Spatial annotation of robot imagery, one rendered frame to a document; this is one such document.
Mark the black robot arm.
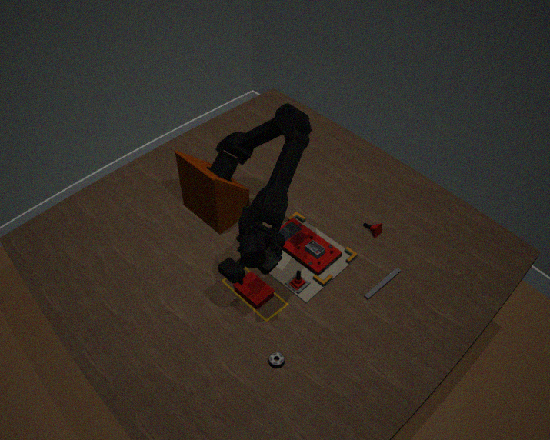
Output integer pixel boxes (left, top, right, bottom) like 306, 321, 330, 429
206, 103, 312, 275

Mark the grey rectangular bar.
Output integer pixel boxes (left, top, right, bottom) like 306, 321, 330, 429
364, 267, 401, 300

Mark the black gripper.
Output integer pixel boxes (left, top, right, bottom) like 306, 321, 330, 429
218, 233, 285, 285

